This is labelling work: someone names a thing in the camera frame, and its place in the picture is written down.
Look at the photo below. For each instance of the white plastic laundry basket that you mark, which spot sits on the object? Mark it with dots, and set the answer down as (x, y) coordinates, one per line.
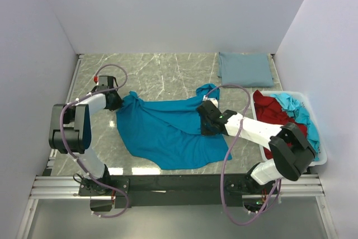
(321, 157)

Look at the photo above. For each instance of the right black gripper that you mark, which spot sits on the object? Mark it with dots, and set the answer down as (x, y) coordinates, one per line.
(205, 131)

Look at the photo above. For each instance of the teal blue t-shirt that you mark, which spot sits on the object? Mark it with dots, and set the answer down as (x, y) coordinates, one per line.
(168, 133)

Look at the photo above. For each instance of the light blue t-shirt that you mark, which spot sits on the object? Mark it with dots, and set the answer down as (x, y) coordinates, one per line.
(297, 111)

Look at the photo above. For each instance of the black mounting beam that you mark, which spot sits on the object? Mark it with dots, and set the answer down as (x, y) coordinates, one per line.
(170, 190)

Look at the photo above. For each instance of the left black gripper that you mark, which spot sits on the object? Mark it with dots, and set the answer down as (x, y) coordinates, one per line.
(118, 104)

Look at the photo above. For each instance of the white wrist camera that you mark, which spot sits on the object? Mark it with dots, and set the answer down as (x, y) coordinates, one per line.
(106, 81)
(211, 99)

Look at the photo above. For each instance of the folded grey-blue t-shirt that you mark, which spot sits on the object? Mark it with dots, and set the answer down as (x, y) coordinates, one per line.
(246, 70)

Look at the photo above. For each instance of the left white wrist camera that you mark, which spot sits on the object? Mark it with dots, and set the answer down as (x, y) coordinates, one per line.
(106, 81)

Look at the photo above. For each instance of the red t-shirt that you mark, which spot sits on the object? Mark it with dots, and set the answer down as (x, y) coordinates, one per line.
(268, 110)

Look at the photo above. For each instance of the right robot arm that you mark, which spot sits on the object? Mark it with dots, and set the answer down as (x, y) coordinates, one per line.
(291, 152)

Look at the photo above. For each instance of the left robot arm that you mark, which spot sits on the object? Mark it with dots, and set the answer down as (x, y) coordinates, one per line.
(70, 132)

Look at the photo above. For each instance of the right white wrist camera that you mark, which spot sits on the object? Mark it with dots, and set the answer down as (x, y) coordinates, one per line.
(211, 99)

